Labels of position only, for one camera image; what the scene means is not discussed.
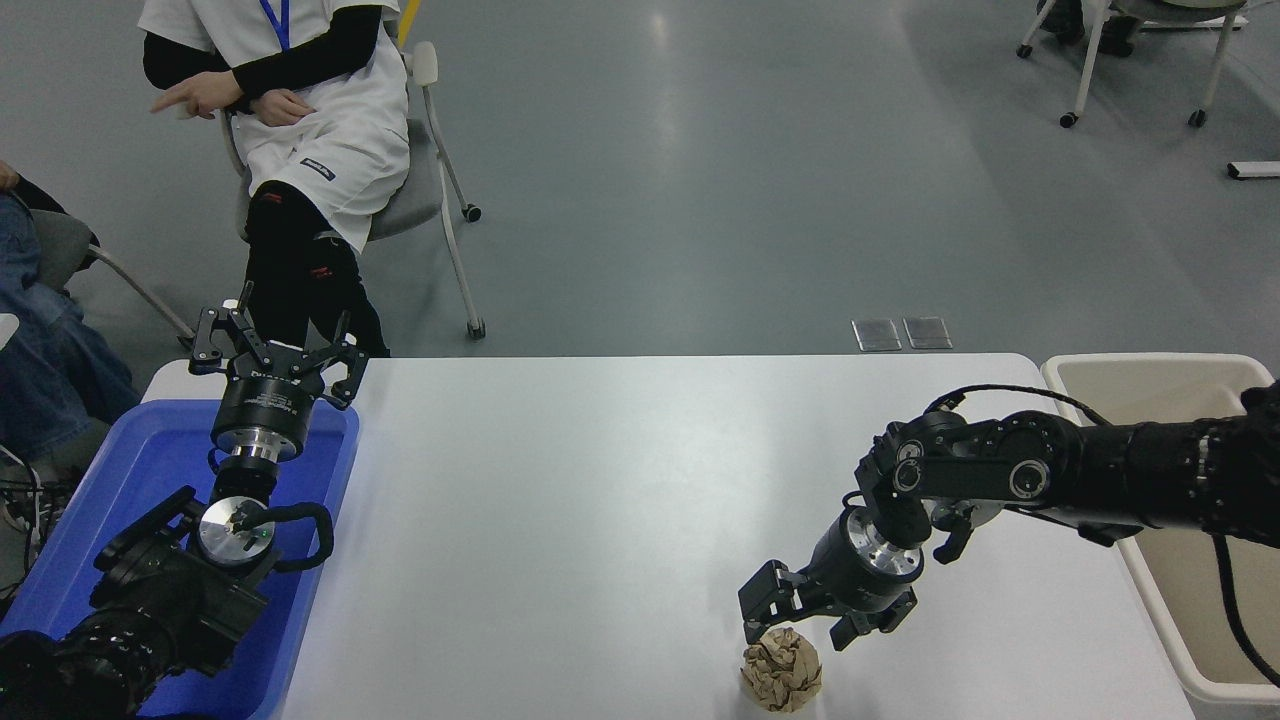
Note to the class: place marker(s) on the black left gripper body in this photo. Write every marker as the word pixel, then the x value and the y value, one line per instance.
pixel 270 400

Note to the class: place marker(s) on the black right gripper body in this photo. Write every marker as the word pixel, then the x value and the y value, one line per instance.
pixel 850 580

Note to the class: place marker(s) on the tan paper ball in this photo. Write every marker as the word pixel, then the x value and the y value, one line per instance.
pixel 781 672

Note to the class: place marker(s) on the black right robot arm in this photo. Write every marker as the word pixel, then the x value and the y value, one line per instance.
pixel 1140 470

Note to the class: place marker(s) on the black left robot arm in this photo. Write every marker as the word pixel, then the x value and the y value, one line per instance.
pixel 170 600

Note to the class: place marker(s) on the person's hand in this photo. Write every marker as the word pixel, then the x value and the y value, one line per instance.
pixel 283 107
pixel 210 95
pixel 8 177

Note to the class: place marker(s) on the blue plastic tray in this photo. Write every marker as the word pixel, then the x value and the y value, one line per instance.
pixel 140 470

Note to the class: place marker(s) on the person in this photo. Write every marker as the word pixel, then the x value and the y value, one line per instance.
pixel 50 360
pixel 330 150
pixel 1062 20

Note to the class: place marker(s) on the grey white wheeled chair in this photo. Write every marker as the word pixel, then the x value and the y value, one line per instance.
pixel 420 190

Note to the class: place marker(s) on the metal floor plate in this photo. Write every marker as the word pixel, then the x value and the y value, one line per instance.
pixel 877 335
pixel 928 333

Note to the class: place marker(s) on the large pale bin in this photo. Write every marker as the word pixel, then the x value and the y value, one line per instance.
pixel 1185 600

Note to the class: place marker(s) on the white bar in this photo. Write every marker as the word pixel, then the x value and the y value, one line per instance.
pixel 1255 170

